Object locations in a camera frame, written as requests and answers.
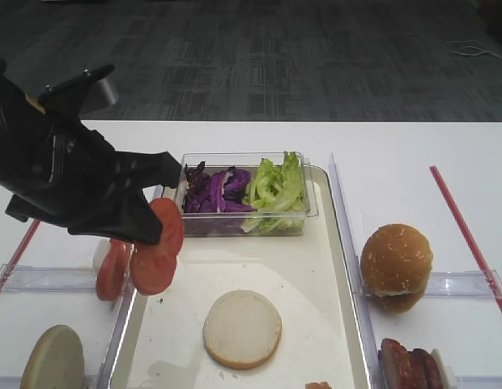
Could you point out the clear plastic salad box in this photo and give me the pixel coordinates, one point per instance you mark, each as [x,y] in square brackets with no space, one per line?
[230,224]

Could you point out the standing bun slice left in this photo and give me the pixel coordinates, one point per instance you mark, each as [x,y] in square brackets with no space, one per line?
[56,361]

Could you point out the bun bottom on tray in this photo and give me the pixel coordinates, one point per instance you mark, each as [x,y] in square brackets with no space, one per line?
[242,330]

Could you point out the red plastic strip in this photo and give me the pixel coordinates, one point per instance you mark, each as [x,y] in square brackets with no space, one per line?
[16,259]
[469,238]

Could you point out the tomato slices pair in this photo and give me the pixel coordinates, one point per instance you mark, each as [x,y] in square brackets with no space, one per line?
[152,267]

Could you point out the sesame burger bun top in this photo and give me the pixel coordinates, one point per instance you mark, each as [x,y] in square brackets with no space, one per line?
[396,260]

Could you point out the red right plastic strip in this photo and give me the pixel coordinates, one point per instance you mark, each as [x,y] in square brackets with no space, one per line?
[469,238]

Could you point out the bun piece under top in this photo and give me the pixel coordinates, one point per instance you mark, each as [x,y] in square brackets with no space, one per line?
[399,304]

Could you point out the clear right upper rail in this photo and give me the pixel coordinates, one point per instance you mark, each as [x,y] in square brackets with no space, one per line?
[478,285]

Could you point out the meat patties stack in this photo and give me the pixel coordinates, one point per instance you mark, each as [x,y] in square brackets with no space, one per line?
[405,369]

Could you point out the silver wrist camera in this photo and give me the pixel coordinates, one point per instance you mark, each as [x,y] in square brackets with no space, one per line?
[83,94]

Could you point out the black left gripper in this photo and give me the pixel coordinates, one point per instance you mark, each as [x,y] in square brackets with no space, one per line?
[60,172]

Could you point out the orange food scrap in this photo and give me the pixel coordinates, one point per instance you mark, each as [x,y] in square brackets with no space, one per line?
[318,385]

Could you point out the red left plastic strip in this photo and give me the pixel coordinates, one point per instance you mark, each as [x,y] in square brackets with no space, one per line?
[16,259]

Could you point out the purple cabbage shreds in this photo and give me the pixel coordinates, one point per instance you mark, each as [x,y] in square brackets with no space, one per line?
[220,192]

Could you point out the green lettuce leaves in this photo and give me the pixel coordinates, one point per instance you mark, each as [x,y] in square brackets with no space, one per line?
[275,189]

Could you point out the remaining tomato slices stack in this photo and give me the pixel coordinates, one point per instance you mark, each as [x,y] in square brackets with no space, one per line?
[110,262]

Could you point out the clear right long divider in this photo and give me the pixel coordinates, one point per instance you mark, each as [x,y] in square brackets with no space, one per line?
[368,344]

